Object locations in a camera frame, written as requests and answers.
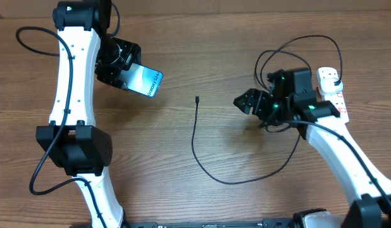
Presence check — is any Samsung Galaxy smartphone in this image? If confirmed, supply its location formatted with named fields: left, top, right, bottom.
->
left=119, top=63, right=163, bottom=98

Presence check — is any black USB charging cable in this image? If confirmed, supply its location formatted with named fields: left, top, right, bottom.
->
left=191, top=34, right=344, bottom=186

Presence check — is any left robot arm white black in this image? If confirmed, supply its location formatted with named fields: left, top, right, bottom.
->
left=35, top=1, right=163, bottom=227

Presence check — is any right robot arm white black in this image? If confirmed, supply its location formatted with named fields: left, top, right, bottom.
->
left=233, top=68, right=391, bottom=227

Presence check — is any white charger adapter plug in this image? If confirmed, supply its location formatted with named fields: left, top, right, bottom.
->
left=318, top=78, right=344, bottom=96

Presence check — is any white power strip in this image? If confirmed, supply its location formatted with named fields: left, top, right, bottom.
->
left=316, top=67, right=349, bottom=124

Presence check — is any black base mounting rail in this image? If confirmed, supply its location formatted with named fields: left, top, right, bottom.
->
left=69, top=217, right=351, bottom=228

